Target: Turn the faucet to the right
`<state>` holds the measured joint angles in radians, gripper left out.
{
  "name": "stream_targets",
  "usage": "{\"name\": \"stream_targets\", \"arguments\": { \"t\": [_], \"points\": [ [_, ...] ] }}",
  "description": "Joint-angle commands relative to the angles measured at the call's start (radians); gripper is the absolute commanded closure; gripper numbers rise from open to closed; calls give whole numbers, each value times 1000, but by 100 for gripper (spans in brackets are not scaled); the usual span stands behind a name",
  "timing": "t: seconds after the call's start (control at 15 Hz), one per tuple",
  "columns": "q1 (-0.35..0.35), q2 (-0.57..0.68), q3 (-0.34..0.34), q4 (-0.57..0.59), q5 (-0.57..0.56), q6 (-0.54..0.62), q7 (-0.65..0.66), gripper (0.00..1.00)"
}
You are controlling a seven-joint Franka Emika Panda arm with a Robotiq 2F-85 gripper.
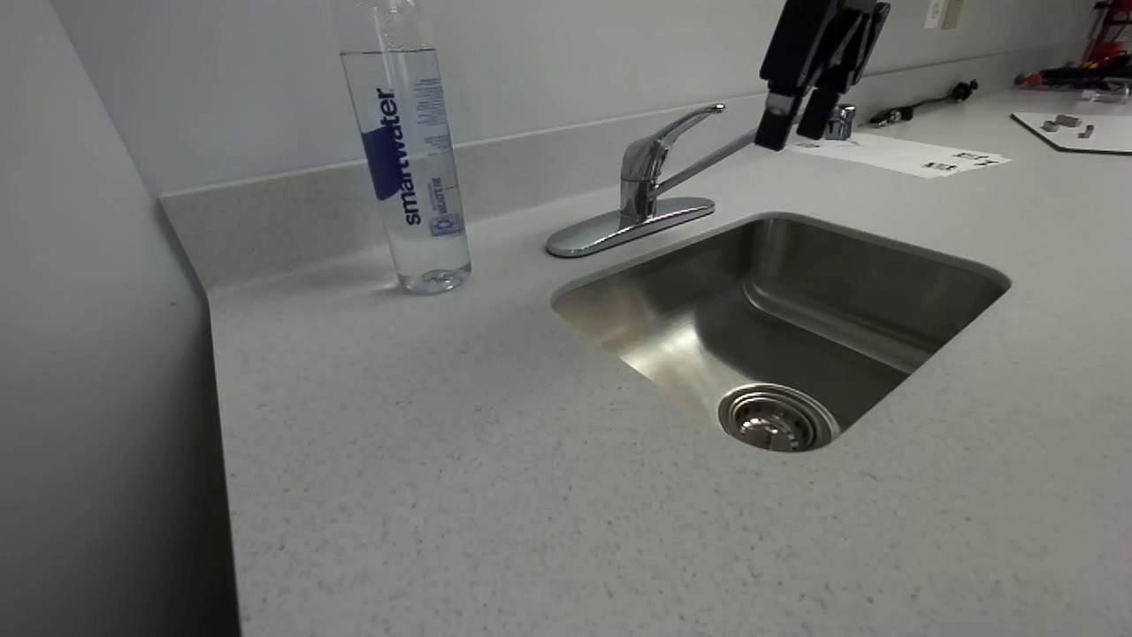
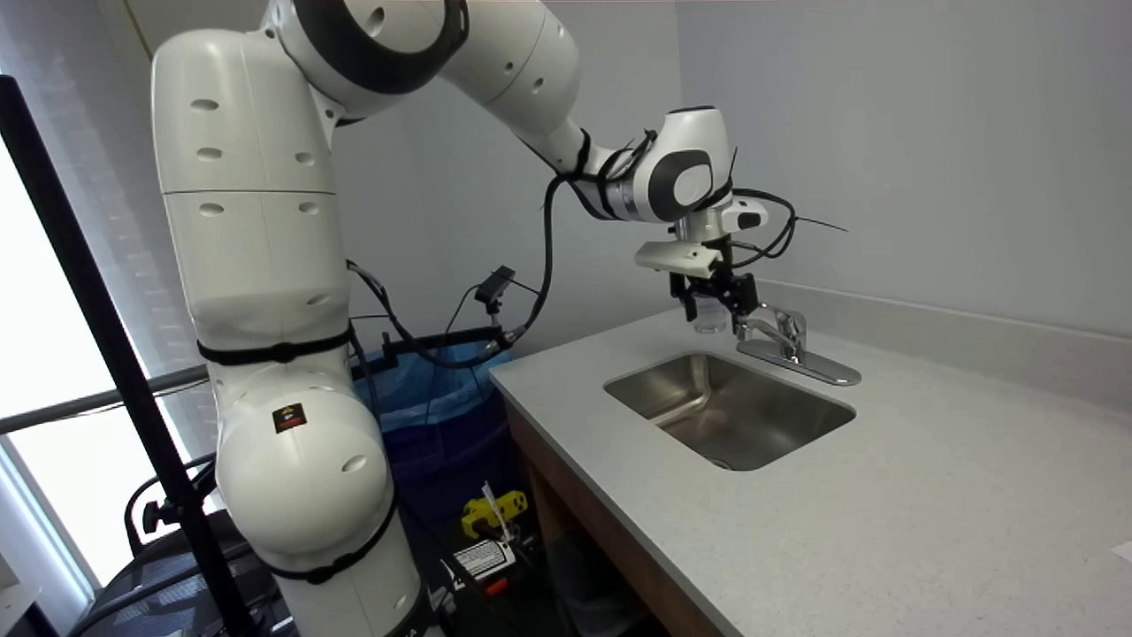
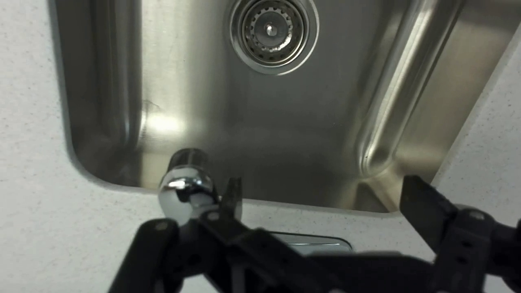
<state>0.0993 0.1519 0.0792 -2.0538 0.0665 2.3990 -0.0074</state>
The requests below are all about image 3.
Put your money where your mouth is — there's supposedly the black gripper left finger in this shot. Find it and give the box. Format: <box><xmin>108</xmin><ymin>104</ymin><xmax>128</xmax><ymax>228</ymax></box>
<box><xmin>108</xmin><ymin>176</ymin><xmax>328</xmax><ymax>293</ymax></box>

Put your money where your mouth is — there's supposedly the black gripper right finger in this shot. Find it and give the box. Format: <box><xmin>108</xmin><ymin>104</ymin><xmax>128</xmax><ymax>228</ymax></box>
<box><xmin>400</xmin><ymin>174</ymin><xmax>521</xmax><ymax>293</ymax></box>

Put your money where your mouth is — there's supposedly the chrome faucet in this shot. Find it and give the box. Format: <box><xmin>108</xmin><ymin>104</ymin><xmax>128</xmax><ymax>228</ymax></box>
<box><xmin>157</xmin><ymin>147</ymin><xmax>356</xmax><ymax>257</ymax></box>

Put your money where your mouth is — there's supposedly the stainless steel sink basin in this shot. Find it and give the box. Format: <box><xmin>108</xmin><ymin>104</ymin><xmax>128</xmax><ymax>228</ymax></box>
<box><xmin>48</xmin><ymin>0</ymin><xmax>521</xmax><ymax>217</ymax></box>

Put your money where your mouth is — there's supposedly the metal sink drain strainer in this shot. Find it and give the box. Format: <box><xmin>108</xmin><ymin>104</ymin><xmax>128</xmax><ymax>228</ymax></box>
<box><xmin>227</xmin><ymin>0</ymin><xmax>322</xmax><ymax>77</ymax></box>

